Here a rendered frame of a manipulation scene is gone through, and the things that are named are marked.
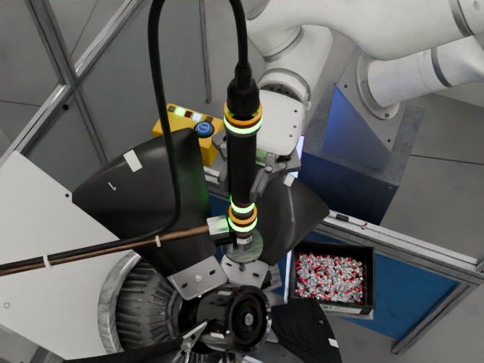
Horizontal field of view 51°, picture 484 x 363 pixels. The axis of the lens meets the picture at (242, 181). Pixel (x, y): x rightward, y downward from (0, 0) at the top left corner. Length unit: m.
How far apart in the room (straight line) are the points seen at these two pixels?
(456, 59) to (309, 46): 0.49
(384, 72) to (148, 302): 0.77
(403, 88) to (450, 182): 1.43
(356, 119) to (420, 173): 1.37
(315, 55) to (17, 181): 0.56
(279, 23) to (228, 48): 2.31
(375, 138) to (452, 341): 1.20
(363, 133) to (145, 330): 0.73
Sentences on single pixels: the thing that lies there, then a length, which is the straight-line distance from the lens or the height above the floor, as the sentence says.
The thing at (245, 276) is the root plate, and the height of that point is 1.19.
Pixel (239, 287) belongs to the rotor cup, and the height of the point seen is 1.26.
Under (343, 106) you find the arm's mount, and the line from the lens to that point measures 1.29.
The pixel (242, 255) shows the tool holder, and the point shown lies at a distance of 0.87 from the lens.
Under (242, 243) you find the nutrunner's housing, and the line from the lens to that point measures 0.84.
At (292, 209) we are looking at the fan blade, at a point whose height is 1.17.
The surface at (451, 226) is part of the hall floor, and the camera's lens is 2.55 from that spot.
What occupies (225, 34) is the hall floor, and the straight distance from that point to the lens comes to 3.15.
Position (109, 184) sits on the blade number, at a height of 1.42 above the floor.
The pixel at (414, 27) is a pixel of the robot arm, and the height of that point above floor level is 1.65.
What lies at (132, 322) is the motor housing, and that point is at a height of 1.15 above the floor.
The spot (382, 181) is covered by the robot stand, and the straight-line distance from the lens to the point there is 1.44.
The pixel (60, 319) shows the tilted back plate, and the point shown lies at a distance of 1.02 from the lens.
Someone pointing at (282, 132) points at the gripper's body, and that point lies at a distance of 0.73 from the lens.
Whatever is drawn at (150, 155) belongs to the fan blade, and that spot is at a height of 1.43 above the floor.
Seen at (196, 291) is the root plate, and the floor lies 1.23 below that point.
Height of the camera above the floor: 2.10
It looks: 58 degrees down
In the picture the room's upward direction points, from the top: straight up
